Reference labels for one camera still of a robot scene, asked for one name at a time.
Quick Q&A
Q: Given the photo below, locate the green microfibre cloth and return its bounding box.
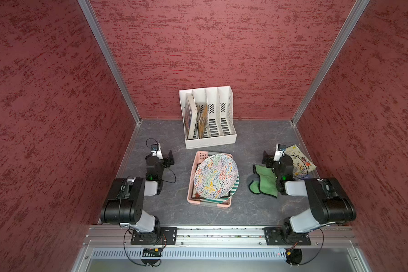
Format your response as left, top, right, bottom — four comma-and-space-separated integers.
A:
248, 164, 278, 198

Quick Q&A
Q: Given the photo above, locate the colourful squiggle round plate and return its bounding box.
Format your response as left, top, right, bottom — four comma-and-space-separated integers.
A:
192, 154, 240, 200

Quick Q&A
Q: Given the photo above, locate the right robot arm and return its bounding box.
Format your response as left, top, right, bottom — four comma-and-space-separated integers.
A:
262, 151, 357, 245

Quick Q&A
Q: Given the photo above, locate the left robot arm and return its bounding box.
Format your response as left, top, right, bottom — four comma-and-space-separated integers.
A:
100, 152, 175, 243

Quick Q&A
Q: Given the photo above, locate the green striped round plate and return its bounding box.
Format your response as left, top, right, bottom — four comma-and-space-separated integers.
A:
203, 175, 240, 205

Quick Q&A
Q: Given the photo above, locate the illustrated children's book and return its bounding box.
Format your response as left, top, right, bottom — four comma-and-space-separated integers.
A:
285, 145, 316, 180

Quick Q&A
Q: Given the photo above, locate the pink plastic basket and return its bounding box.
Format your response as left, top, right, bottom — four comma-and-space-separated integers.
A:
187, 151, 240, 209

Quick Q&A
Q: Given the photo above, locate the yellow illustrated book in rack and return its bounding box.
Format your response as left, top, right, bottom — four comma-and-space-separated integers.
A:
197, 103, 208, 139

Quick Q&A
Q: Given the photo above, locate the book in rack left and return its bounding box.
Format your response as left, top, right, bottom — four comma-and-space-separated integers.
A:
184, 93, 198, 140

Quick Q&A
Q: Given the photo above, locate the white file organiser rack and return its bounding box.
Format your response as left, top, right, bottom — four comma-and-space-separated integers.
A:
179, 86, 237, 149

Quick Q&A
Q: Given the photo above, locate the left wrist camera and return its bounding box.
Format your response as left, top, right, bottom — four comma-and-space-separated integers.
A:
151, 143, 163, 159

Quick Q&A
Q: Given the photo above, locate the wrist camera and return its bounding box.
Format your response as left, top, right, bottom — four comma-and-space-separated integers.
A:
151, 143, 163, 159
273, 143, 286, 162

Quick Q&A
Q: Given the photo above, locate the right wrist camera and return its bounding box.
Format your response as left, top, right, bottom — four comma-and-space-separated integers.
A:
273, 143, 286, 162

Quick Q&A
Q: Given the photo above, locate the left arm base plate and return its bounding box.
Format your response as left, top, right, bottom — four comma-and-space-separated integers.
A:
130, 227, 178, 246

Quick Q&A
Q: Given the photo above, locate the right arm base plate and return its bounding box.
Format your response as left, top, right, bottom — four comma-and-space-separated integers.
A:
263, 227, 311, 246

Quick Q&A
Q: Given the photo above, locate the aluminium front rail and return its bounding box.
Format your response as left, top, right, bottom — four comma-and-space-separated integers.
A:
83, 224, 360, 248

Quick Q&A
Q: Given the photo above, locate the left aluminium corner post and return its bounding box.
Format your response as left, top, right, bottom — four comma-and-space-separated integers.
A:
78, 0, 142, 125

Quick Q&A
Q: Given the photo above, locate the aluminium corner post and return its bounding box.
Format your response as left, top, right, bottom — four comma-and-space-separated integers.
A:
291, 0, 369, 126
78, 0, 142, 125

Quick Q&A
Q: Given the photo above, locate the right aluminium corner post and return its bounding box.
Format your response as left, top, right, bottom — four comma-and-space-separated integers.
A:
291, 0, 369, 126

